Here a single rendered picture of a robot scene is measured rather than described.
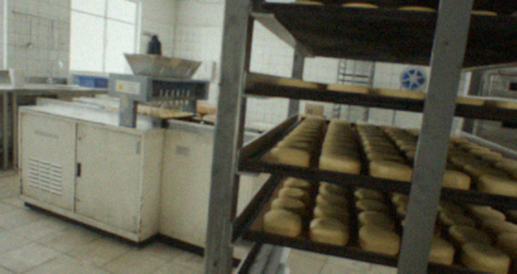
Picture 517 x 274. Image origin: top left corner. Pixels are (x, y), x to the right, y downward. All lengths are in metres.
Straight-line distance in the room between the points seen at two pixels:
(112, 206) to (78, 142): 0.52
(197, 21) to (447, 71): 7.14
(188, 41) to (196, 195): 5.33
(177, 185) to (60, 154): 0.96
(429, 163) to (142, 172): 2.18
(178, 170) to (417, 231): 2.19
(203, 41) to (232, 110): 6.92
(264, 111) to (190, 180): 4.34
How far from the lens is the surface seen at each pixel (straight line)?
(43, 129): 3.17
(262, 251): 0.65
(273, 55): 6.64
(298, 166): 0.42
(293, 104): 1.02
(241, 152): 0.43
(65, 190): 3.08
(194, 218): 2.54
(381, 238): 0.48
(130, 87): 2.47
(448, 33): 0.42
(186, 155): 2.47
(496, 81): 5.18
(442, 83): 0.42
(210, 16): 7.32
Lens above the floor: 1.24
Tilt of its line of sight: 8 degrees down
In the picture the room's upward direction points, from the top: 6 degrees clockwise
